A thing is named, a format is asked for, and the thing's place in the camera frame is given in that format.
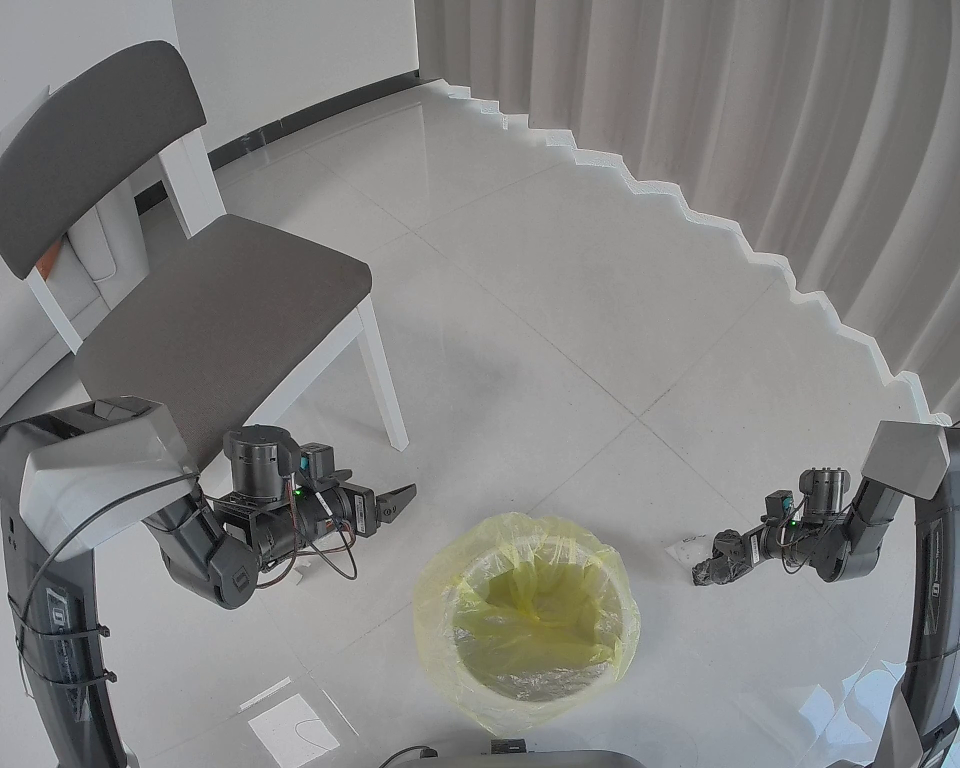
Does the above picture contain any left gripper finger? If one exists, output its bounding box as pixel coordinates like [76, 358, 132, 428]
[375, 483, 419, 525]

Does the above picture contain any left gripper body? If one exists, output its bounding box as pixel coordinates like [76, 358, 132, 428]
[288, 483, 378, 553]

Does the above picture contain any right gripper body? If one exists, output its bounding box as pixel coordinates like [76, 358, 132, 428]
[712, 523, 786, 571]

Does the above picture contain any yellow plastic bag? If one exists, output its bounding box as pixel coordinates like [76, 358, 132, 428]
[412, 511, 643, 738]

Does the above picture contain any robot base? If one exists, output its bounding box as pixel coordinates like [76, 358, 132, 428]
[382, 738, 625, 768]

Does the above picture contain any white trash bin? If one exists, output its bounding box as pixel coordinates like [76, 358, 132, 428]
[441, 541, 630, 706]

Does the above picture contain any grey white chair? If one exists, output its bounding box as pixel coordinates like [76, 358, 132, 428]
[0, 41, 411, 481]

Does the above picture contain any white sofa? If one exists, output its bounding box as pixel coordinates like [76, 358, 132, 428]
[0, 196, 155, 421]

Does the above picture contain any white curtain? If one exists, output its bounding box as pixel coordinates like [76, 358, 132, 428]
[416, 0, 960, 423]

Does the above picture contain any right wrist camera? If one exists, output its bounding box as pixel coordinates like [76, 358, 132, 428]
[762, 490, 798, 531]

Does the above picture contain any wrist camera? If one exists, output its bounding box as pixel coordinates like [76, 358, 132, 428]
[298, 442, 355, 492]
[762, 490, 798, 531]

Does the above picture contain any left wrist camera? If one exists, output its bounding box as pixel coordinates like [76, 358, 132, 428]
[298, 442, 355, 492]

